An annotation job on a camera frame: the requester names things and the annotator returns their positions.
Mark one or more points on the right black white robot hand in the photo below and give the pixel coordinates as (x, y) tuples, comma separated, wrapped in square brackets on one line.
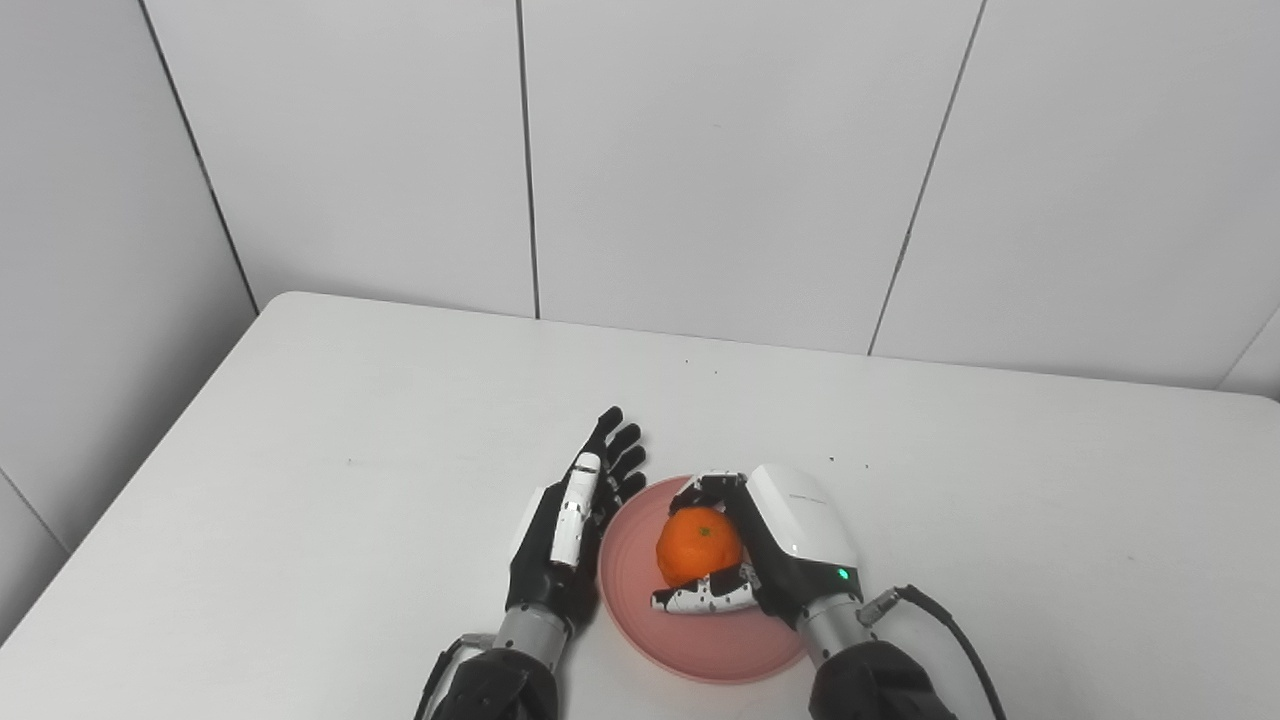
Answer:
[(800, 540)]

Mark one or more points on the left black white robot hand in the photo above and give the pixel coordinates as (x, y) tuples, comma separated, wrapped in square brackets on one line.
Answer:
[(545, 560)]

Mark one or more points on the orange fruit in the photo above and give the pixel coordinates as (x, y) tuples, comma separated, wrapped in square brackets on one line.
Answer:
[(698, 545)]

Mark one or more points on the pink round plate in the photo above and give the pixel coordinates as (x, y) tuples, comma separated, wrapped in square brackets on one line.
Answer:
[(700, 640)]

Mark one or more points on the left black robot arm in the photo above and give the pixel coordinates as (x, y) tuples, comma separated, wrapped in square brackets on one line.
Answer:
[(500, 680)]

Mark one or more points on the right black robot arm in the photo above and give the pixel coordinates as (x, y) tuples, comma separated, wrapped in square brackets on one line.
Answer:
[(870, 670)]

